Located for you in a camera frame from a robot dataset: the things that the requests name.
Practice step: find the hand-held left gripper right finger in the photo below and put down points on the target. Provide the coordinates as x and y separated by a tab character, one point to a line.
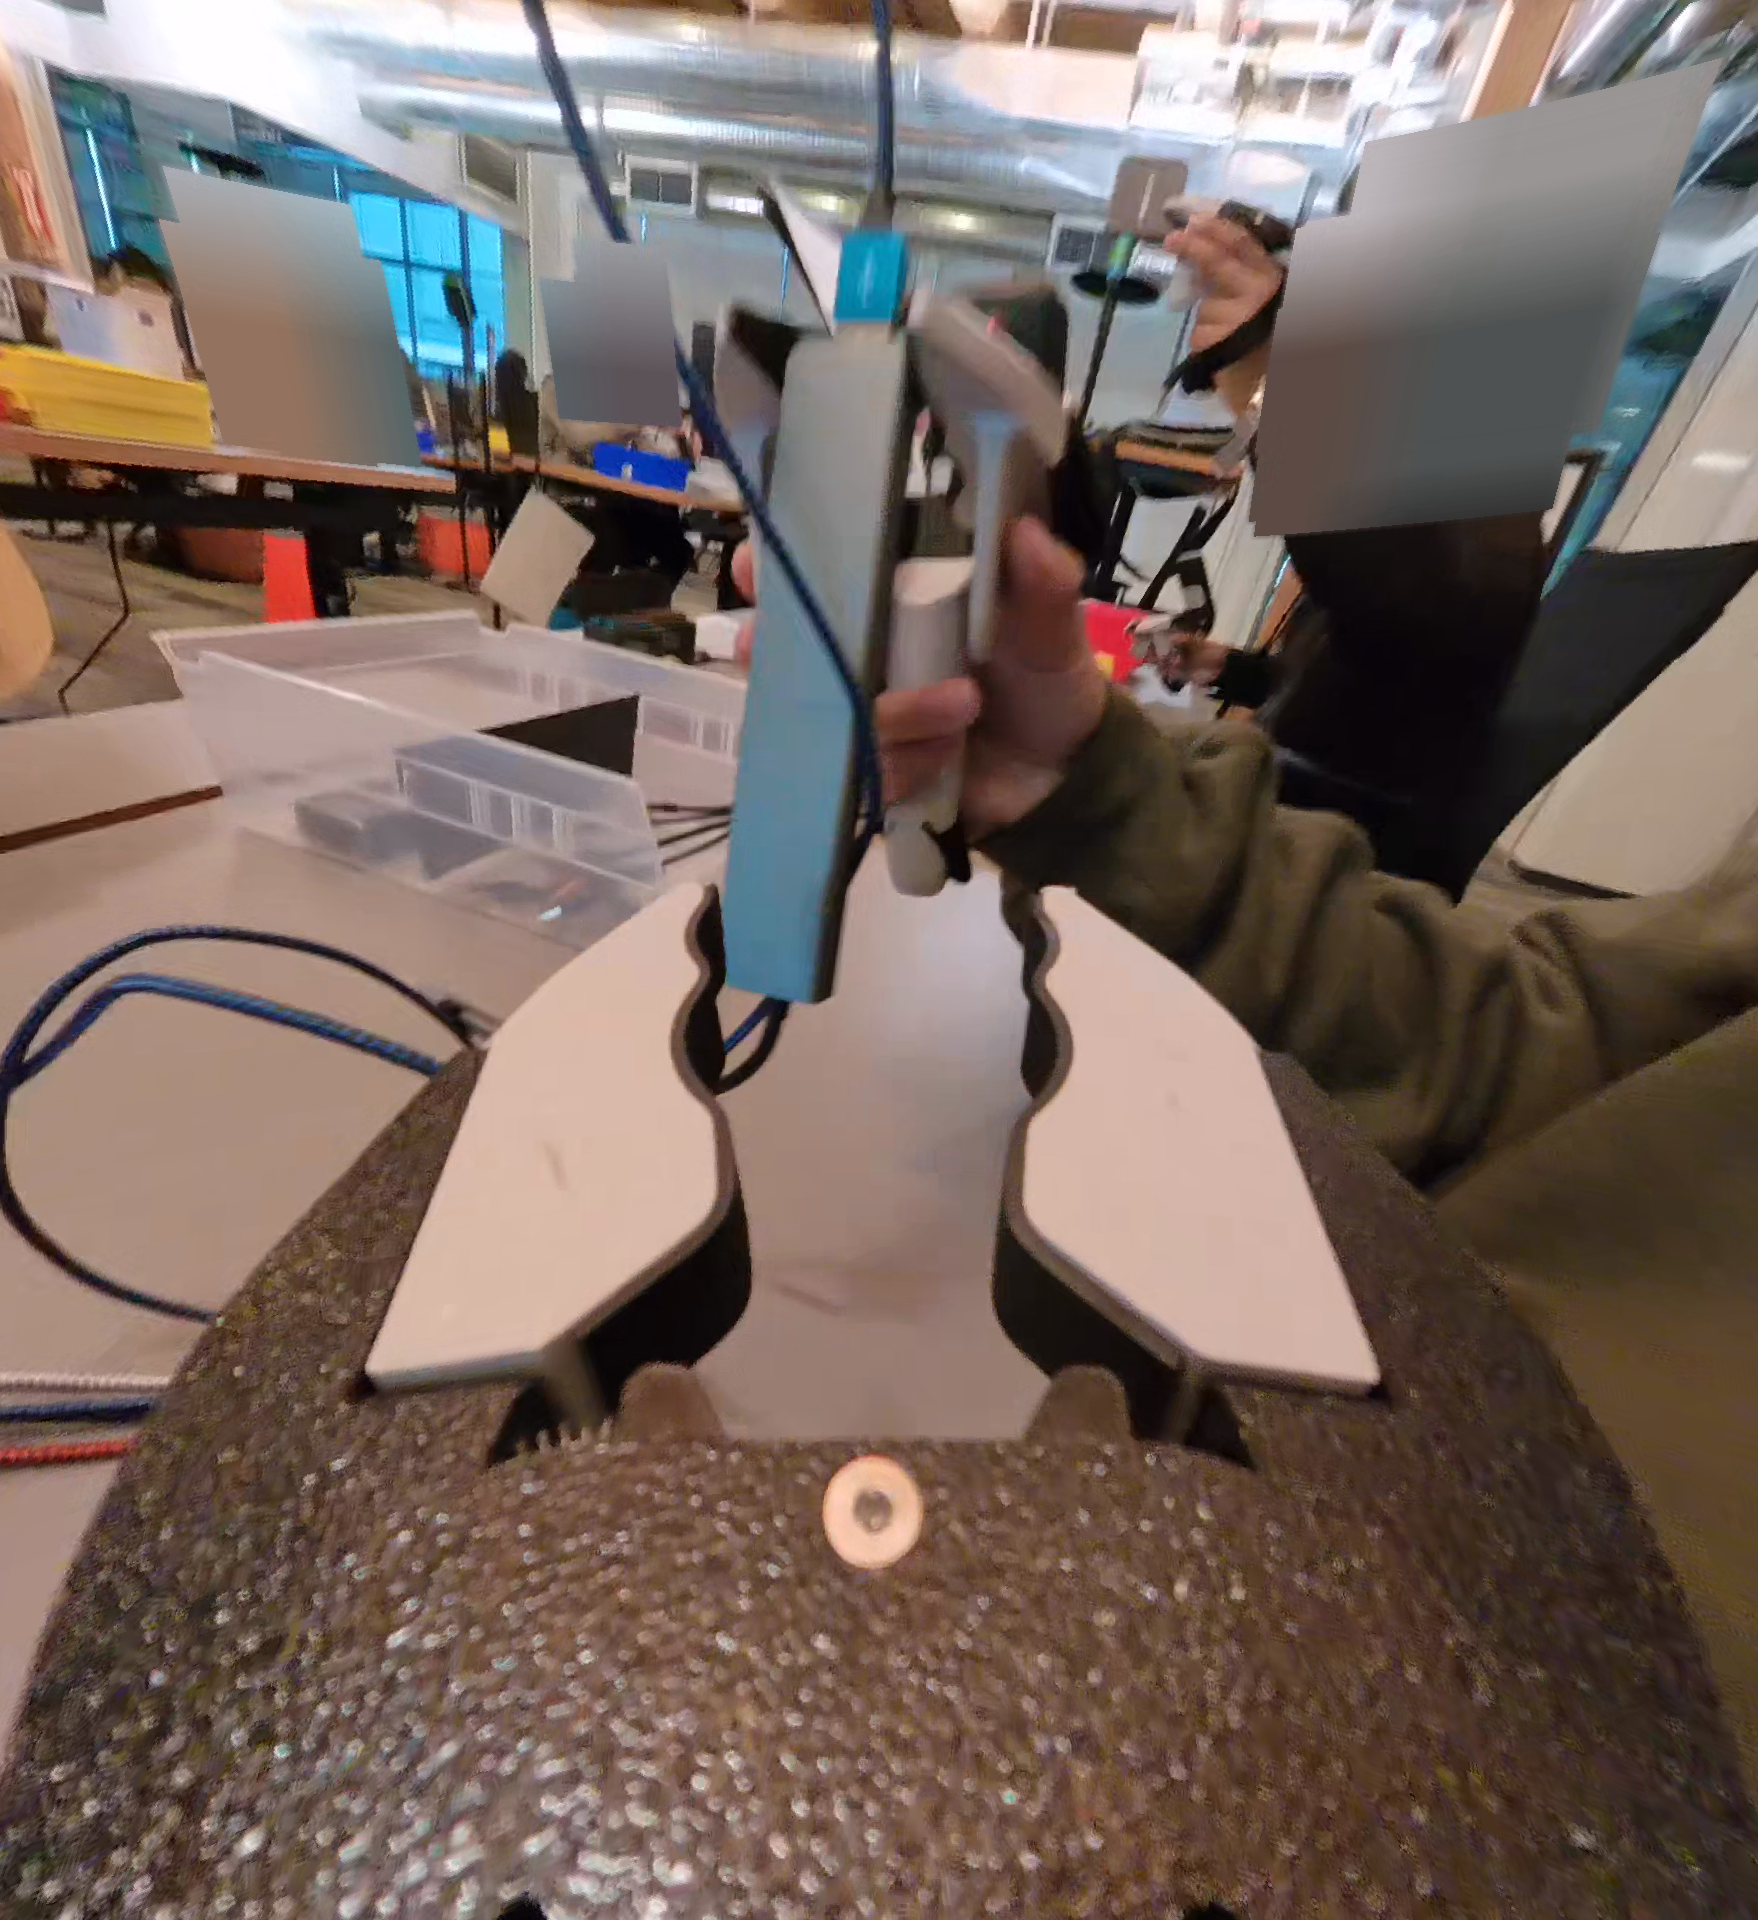
1181	1185

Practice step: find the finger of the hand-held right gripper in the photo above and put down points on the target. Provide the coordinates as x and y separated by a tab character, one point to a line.
812	263
993	375

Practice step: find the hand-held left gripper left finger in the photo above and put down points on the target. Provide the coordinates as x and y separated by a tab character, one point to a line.
566	1171

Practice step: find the blue power bank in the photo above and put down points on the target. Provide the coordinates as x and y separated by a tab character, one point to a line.
819	677

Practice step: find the person's right forearm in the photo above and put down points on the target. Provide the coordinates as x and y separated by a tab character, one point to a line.
1343	960

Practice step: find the wooden desk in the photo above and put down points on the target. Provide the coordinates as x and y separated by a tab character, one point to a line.
296	469

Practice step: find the brown-edged grey desk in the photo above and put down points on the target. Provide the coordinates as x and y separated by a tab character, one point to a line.
55	765

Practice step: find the person's right hand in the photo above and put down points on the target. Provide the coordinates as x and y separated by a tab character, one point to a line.
1037	677

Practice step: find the black round stand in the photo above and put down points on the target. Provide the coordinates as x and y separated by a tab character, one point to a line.
1115	283

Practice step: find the red plastic bin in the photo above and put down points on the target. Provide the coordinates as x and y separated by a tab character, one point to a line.
1107	638

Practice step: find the blue plastic bin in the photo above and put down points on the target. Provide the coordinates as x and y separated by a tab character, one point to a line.
640	465

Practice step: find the black device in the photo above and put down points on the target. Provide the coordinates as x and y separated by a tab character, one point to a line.
430	834

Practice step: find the window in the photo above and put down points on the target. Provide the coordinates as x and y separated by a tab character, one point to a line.
430	284

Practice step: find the hanging paper sheet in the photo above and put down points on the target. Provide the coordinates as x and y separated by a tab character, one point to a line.
538	559

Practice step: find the clear plastic bin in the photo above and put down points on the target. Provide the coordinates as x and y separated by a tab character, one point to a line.
369	704

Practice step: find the orange cone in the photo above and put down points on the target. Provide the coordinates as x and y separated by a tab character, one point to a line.
290	578

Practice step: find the black chair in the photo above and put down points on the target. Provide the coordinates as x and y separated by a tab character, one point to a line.
1643	677

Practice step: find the stack of yellow bins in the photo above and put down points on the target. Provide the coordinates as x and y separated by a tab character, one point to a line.
100	397

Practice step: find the silver ventilation duct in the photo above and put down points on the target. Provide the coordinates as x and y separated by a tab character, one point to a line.
744	105

